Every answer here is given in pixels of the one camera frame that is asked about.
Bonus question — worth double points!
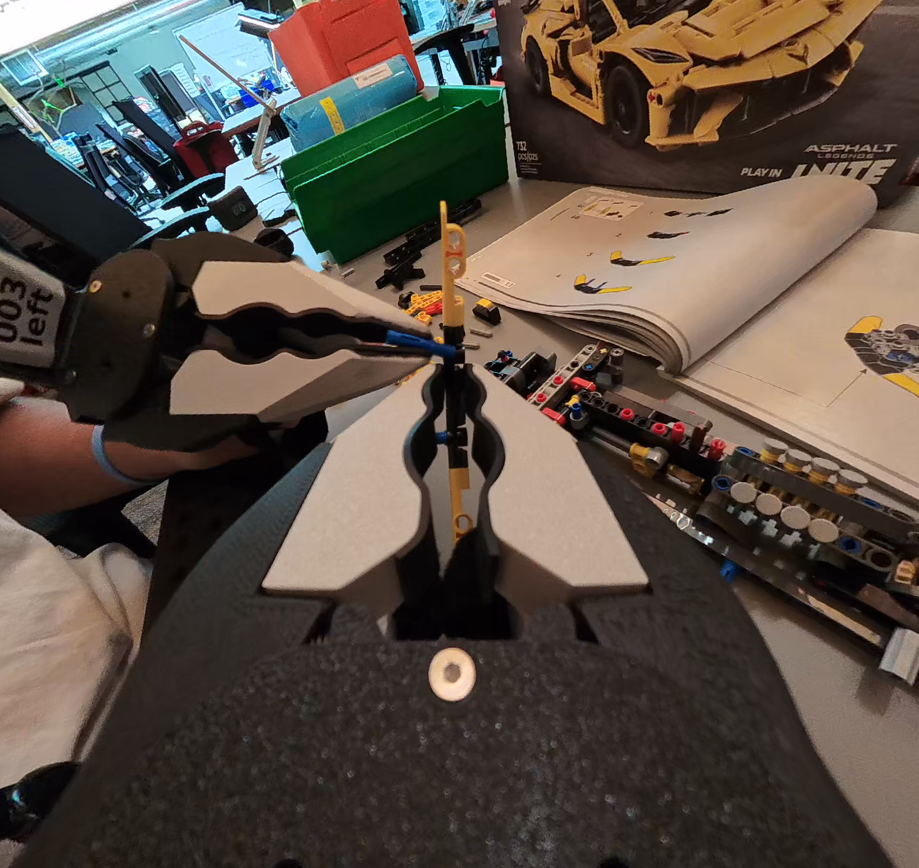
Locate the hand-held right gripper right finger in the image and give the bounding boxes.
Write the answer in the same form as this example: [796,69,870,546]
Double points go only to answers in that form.
[465,364,651,623]

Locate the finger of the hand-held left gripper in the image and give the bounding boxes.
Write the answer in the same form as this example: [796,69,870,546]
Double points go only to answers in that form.
[168,347,439,425]
[190,259,437,344]

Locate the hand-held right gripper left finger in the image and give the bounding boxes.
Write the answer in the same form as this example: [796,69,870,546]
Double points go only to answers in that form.
[262,364,448,634]

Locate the small yellow lego piece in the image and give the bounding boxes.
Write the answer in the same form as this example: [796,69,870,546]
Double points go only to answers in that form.
[448,465,476,545]

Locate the lego car chassis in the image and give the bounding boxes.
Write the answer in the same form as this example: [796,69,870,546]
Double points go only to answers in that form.
[483,343,919,684]

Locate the person's left forearm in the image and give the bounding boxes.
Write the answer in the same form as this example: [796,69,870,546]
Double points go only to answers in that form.
[0,398,155,521]

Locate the pile of yellow lego pieces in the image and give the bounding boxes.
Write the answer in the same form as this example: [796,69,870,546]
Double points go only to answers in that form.
[397,290,448,325]

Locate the lego set box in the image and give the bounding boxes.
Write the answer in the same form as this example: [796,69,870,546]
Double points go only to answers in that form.
[487,0,919,209]

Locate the person's left hand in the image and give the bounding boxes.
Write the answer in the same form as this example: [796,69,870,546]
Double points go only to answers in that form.
[106,443,261,483]

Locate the black pouch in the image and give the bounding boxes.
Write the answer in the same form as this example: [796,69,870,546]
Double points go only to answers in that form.
[208,186,257,232]

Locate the blue wristband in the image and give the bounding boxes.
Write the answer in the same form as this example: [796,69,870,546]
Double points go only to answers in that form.
[90,423,169,487]

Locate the green plastic bin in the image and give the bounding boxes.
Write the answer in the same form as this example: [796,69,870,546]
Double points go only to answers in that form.
[279,84,509,266]

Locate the red office chair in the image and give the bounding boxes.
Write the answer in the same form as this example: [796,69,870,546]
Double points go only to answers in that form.
[171,120,239,178]

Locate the white desk lamp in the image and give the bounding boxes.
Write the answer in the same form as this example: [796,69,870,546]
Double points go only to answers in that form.
[177,34,282,174]

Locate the blue roll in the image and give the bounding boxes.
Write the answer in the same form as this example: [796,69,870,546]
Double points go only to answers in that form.
[279,56,425,153]

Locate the red plastic case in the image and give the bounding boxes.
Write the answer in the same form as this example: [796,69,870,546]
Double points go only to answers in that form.
[268,0,426,97]

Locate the instruction booklet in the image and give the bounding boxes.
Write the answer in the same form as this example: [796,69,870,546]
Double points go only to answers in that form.
[454,178,919,504]

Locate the person's white printed shirt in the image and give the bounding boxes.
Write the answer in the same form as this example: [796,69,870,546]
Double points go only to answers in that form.
[0,509,153,790]

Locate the black lanyard strap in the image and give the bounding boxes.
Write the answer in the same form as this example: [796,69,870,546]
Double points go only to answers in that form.
[0,760,81,846]

